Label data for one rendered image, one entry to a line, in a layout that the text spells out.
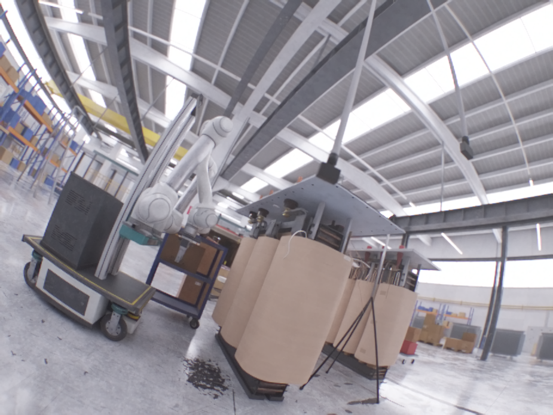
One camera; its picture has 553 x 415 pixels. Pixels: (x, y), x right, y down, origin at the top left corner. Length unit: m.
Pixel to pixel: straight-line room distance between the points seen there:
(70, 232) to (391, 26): 4.60
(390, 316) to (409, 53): 9.77
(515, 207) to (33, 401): 10.18
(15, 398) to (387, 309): 2.97
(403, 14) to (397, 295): 3.97
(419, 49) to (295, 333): 10.44
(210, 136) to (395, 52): 9.91
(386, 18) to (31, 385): 4.95
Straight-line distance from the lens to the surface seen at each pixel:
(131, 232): 1.39
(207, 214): 1.32
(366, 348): 2.86
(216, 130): 1.39
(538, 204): 9.52
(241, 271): 2.14
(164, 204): 1.18
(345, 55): 4.71
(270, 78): 10.77
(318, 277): 1.36
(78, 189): 1.63
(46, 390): 1.12
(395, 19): 4.25
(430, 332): 11.34
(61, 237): 1.65
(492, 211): 9.73
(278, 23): 7.19
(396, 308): 2.84
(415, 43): 10.57
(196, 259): 2.39
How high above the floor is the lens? 0.78
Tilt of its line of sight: 17 degrees up
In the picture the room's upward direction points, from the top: 22 degrees clockwise
